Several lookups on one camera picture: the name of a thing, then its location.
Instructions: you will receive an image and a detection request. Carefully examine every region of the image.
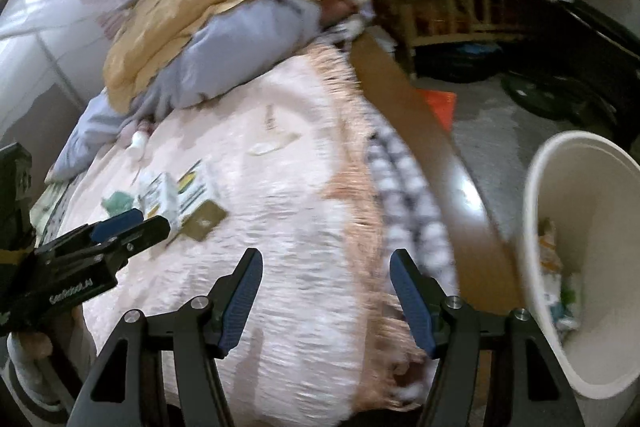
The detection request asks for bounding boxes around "crumpled wrappers pile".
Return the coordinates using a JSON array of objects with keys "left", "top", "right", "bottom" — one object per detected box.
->
[{"left": 537, "top": 217, "right": 586, "bottom": 333}]

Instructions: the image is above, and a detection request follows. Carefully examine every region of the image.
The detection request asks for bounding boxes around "wooden bed frame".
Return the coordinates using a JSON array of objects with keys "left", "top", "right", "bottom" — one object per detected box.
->
[{"left": 350, "top": 29, "right": 528, "bottom": 313}]

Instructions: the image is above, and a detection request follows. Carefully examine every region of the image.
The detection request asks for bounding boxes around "white carton box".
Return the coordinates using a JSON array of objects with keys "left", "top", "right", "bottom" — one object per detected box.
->
[{"left": 137, "top": 172, "right": 183, "bottom": 230}]

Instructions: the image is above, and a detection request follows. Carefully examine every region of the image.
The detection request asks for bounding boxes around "grey checkered cloth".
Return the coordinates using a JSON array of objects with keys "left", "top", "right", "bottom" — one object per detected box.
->
[{"left": 367, "top": 127, "right": 458, "bottom": 293}]

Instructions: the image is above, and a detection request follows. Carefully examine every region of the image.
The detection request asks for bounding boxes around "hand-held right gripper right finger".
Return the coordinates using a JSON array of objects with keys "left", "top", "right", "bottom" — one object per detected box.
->
[{"left": 389, "top": 249, "right": 586, "bottom": 427}]

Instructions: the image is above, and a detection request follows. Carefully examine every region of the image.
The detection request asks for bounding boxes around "yellow green striped packet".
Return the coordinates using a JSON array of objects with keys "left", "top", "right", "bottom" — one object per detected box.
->
[{"left": 177, "top": 161, "right": 218, "bottom": 208}]

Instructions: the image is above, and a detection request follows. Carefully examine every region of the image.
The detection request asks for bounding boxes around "black round fan base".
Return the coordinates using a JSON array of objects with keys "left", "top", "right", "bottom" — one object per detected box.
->
[{"left": 502, "top": 67, "right": 618, "bottom": 122}]

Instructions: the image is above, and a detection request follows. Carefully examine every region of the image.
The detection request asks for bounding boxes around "pink fringed blanket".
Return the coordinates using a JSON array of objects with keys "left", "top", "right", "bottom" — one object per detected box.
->
[{"left": 50, "top": 44, "right": 436, "bottom": 427}]

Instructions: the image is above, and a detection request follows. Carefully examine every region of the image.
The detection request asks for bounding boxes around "person's left hand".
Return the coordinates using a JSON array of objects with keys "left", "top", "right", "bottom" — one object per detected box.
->
[{"left": 7, "top": 329, "right": 56, "bottom": 363}]

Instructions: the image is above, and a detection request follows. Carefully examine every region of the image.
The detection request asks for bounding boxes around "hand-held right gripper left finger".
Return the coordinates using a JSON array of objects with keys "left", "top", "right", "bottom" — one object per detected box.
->
[{"left": 70, "top": 248, "right": 264, "bottom": 427}]

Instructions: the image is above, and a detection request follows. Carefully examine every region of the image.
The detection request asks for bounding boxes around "red flat box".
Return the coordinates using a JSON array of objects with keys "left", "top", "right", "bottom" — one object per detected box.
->
[{"left": 417, "top": 89, "right": 458, "bottom": 130}]

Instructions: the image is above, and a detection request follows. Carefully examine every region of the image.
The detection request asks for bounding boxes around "small white bottle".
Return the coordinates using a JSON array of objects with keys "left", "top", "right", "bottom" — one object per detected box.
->
[{"left": 125, "top": 131, "right": 149, "bottom": 160}]

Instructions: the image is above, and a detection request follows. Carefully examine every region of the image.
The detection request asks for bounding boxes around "white plastic bucket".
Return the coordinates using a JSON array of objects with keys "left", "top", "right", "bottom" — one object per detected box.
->
[{"left": 517, "top": 131, "right": 640, "bottom": 400}]

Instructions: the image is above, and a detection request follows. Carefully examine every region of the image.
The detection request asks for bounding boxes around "lavender quilt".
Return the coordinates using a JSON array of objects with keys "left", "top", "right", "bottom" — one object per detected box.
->
[{"left": 45, "top": 0, "right": 373, "bottom": 182}]

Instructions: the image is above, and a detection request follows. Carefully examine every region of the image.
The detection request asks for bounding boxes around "black bag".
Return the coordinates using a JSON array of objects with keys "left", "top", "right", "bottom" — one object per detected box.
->
[{"left": 417, "top": 42, "right": 503, "bottom": 82}]

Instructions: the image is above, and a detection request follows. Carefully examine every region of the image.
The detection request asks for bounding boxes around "green small packet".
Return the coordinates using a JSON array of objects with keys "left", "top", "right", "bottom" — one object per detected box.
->
[{"left": 101, "top": 191, "right": 135, "bottom": 215}]

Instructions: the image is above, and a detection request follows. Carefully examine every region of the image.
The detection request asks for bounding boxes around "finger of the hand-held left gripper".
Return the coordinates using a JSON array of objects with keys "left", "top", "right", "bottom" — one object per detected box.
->
[
  {"left": 37, "top": 209, "right": 144, "bottom": 258},
  {"left": 102, "top": 215, "right": 172, "bottom": 268}
]

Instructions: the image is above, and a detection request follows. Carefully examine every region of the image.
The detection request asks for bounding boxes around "brown flat packet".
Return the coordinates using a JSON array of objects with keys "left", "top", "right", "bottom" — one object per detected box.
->
[{"left": 180, "top": 201, "right": 227, "bottom": 242}]

